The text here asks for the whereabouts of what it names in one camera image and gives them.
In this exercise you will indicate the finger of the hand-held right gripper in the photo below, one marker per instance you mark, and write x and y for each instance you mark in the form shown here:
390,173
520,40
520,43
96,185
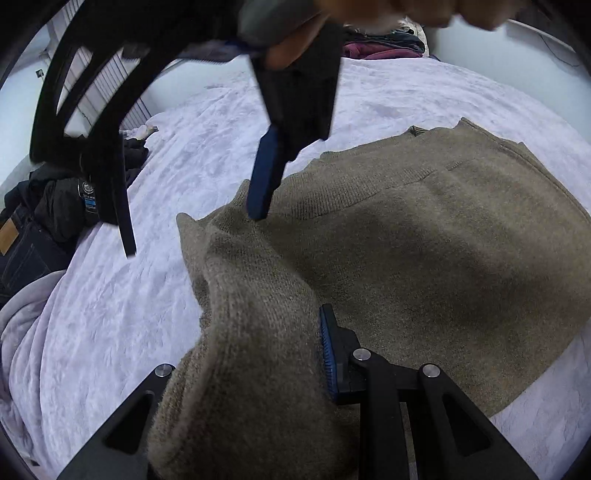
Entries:
265,175
111,184

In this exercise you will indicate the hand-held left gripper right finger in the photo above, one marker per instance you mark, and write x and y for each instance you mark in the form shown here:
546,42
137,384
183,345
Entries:
328,355

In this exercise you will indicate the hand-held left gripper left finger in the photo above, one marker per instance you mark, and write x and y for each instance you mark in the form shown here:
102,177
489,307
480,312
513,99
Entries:
138,387

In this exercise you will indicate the olive brown knit sweater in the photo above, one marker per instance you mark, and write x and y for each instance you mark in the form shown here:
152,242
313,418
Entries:
415,254

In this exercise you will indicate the person's right hand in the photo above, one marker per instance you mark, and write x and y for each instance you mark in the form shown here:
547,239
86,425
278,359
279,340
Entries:
279,55

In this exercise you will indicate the black jacket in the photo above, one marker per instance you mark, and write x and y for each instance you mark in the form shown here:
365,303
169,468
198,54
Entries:
55,203

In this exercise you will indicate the small beige cloth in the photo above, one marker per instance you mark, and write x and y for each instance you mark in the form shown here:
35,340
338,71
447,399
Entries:
141,131

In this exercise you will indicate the lavender fuzzy blanket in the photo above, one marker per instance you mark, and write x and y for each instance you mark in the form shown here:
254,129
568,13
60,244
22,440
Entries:
115,323

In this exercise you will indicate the white slatted blind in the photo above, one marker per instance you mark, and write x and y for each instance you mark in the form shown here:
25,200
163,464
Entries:
138,110

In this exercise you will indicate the dark blue jeans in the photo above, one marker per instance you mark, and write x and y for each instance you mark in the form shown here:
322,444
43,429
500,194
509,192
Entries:
23,263

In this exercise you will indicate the light lavender cloth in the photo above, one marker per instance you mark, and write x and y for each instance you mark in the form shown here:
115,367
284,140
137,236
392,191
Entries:
23,314

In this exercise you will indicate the maroon garment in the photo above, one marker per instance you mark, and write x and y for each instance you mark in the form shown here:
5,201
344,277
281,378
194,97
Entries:
369,50

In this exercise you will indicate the dark blue garment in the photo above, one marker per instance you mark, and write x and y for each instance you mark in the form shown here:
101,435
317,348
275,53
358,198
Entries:
401,39

